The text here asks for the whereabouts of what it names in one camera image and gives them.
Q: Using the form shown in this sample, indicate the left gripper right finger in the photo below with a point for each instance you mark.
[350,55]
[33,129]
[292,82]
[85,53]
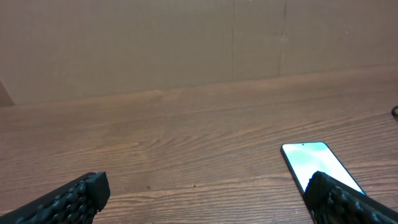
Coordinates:
[333,202]

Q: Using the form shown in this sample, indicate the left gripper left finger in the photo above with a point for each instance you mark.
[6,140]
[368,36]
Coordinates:
[76,202]

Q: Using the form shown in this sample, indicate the blue Galaxy smartphone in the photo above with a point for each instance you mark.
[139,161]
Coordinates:
[305,158]

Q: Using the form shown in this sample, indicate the cardboard backdrop panel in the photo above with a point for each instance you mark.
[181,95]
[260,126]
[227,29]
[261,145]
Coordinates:
[61,50]

